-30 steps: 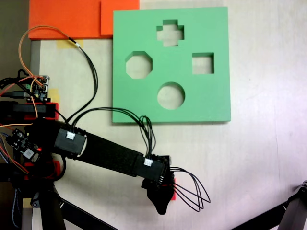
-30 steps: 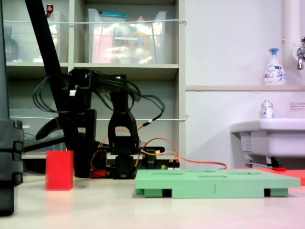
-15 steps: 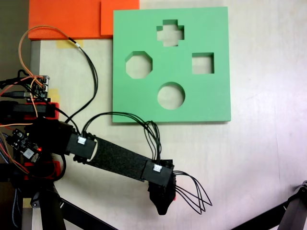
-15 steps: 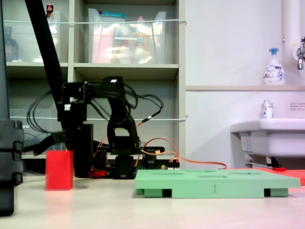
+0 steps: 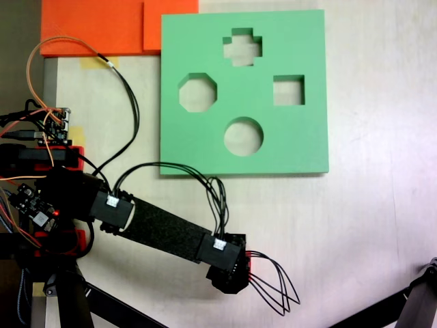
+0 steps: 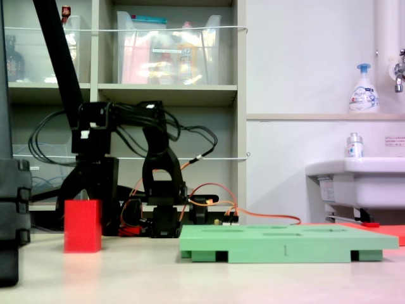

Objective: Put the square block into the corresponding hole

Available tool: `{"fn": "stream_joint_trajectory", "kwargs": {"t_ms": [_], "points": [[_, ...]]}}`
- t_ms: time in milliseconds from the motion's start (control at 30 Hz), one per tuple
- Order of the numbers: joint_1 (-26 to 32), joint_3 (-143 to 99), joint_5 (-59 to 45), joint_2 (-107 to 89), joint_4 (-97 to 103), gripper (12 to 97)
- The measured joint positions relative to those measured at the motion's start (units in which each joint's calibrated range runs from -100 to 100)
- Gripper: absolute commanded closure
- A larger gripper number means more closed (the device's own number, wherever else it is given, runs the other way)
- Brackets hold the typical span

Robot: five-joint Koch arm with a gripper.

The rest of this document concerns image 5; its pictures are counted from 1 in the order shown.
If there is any notched black tripod leg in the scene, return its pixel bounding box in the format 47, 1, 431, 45
397, 256, 437, 328

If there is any black elbow wire bundle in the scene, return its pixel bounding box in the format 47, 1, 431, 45
112, 161, 229, 240

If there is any black gripper wire bundle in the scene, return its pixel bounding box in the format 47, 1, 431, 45
246, 250, 302, 317

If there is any large orange flat block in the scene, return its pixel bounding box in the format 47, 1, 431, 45
40, 0, 145, 58

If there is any black circuit board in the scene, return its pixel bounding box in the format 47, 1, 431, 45
8, 182, 59, 234

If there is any green circuit board with wires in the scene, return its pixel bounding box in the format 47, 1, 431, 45
36, 107, 73, 146

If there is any red and black table clamp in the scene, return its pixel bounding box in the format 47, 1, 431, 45
0, 229, 87, 258
0, 143, 85, 172

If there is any thin black cable white connector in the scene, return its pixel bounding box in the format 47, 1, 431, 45
91, 53, 141, 178

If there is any blue white braided cable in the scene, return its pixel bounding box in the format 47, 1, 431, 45
16, 268, 29, 326

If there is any black USB plug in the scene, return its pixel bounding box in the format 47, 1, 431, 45
0, 129, 45, 140

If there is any thin orange wire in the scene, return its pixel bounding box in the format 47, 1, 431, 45
26, 36, 102, 124

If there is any green shape sorter board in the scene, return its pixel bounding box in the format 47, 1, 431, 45
158, 9, 330, 178

